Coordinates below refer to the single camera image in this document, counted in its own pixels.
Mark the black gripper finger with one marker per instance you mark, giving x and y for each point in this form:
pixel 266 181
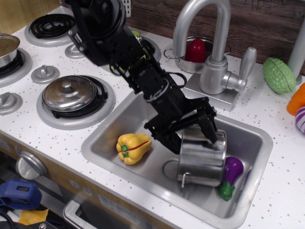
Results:
pixel 207 125
pixel 171 141

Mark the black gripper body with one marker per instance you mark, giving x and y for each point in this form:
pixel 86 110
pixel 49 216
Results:
pixel 175 111

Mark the stainless steel pot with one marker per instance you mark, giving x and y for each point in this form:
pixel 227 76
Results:
pixel 200 161

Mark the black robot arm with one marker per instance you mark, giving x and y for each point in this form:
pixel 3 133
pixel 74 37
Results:
pixel 101 34

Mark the silver sink basin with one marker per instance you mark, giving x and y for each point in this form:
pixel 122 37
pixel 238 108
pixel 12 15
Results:
pixel 156 172

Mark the steel pot lid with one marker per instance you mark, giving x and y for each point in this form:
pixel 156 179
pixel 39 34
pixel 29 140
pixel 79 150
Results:
pixel 69 93

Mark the steel pot on burner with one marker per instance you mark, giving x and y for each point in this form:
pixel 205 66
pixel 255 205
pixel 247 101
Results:
pixel 8 49

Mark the silver toy faucet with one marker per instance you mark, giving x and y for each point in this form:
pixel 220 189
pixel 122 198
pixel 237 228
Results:
pixel 220 85

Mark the yellow toy bell pepper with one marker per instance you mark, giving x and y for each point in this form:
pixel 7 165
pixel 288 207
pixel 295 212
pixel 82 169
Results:
pixel 132 147

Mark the small steel bowl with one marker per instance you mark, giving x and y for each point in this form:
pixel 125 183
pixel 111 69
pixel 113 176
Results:
pixel 191 67

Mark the purple toy eggplant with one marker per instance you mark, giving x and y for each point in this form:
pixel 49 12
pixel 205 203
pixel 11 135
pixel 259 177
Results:
pixel 232 171

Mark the red toy vegetable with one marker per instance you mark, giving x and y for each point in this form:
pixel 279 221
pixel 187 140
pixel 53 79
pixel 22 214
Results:
pixel 196 51

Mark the front right stove burner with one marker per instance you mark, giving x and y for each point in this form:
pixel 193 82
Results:
pixel 93 113

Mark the green toy cutting board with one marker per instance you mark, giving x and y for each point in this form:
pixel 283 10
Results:
pixel 135 33

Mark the green bumpy toy vegetable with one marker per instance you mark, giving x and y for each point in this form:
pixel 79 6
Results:
pixel 278 76

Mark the purple striped toy vegetable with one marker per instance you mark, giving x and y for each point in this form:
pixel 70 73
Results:
pixel 300 119

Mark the orange toy vegetable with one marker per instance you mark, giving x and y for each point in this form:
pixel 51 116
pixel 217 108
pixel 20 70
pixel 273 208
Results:
pixel 297 101

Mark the grey vertical pole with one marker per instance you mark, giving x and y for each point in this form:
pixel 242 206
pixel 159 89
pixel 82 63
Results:
pixel 297 57

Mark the silver slotted utensil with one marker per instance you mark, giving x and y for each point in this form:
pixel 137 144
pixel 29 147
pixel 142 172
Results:
pixel 128 7

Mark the grey stove knob middle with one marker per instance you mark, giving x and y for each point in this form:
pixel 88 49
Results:
pixel 73 52

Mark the grey stove knob centre-left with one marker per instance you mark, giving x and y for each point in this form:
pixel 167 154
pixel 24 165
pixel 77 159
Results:
pixel 45 74

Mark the back left stove burner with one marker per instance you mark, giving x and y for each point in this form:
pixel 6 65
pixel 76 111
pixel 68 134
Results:
pixel 50 30

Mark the grey oven dial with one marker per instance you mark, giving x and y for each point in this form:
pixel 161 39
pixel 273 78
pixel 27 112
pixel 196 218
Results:
pixel 29 167

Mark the grey stove knob front-left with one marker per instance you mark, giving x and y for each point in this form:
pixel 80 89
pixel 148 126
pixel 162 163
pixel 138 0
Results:
pixel 9 103

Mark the yellow cloth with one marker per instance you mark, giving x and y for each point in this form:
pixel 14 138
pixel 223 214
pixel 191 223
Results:
pixel 28 217

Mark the front left stove burner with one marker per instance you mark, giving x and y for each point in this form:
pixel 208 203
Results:
pixel 21 71

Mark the blue clamp tool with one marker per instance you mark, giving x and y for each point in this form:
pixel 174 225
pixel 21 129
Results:
pixel 17 194

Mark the grey oven door handle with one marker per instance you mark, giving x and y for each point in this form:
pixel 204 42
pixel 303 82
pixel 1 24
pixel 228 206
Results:
pixel 87 216

